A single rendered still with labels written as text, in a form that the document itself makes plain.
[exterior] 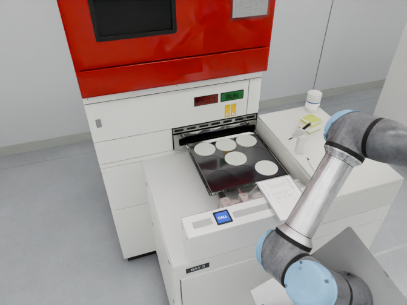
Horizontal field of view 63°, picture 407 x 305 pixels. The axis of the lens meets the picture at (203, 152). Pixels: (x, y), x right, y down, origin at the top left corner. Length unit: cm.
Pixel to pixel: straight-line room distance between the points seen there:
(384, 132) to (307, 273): 40
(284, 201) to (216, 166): 37
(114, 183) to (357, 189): 111
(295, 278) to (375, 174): 71
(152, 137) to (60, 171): 159
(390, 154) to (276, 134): 74
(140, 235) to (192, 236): 94
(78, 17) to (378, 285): 124
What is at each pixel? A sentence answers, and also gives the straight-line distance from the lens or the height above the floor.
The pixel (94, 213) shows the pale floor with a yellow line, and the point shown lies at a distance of 261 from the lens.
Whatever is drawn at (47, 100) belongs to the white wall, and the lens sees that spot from 314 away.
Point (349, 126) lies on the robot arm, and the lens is 100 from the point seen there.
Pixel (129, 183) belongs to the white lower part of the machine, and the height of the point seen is 69.
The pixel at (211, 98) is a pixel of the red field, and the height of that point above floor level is 110.
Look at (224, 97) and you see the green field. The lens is 159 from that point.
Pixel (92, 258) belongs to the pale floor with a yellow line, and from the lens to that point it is 237.
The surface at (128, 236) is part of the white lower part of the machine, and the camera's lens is 204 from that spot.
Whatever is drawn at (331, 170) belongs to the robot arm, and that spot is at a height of 125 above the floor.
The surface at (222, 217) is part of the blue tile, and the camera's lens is 119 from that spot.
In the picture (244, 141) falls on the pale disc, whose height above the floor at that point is 90.
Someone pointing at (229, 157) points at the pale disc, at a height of 90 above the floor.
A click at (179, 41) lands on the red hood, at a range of 136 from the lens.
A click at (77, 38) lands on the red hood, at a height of 146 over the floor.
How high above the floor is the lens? 187
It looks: 38 degrees down
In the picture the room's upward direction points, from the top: straight up
